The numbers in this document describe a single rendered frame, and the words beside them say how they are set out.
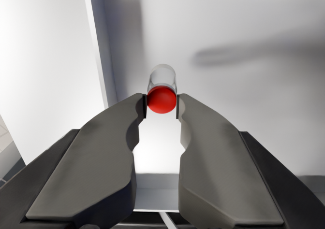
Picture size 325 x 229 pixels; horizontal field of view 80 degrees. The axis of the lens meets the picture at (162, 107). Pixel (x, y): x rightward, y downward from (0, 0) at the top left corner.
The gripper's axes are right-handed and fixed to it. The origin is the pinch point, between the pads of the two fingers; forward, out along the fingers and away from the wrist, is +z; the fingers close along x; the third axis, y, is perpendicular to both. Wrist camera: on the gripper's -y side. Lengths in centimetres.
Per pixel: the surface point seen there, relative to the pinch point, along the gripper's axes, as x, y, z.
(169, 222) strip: 1.0, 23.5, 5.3
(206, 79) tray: 4.4, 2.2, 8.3
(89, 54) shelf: -7.4, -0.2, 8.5
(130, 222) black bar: -5.2, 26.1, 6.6
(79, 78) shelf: -9.0, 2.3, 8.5
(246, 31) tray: 7.5, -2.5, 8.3
